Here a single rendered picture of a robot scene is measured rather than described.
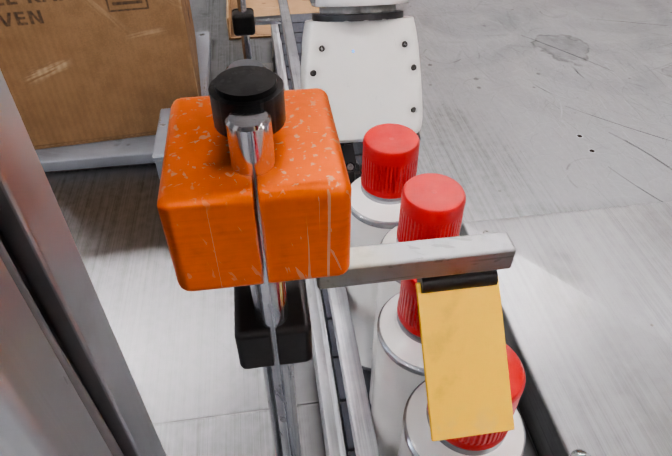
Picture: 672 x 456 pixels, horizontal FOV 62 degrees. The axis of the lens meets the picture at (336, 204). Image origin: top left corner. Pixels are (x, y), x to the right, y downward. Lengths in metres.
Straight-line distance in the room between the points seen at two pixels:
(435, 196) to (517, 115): 0.59
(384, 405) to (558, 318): 0.24
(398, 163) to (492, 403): 0.15
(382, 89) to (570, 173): 0.37
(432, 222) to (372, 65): 0.21
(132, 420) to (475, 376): 0.11
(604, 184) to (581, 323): 0.28
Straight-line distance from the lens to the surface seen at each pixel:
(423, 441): 0.25
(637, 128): 0.91
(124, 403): 0.18
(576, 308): 0.54
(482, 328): 0.21
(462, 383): 0.21
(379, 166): 0.32
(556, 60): 1.05
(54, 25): 0.73
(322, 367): 0.47
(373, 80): 0.47
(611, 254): 0.60
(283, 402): 0.20
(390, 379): 0.30
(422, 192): 0.29
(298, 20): 1.00
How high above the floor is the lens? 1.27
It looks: 41 degrees down
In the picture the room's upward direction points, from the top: straight up
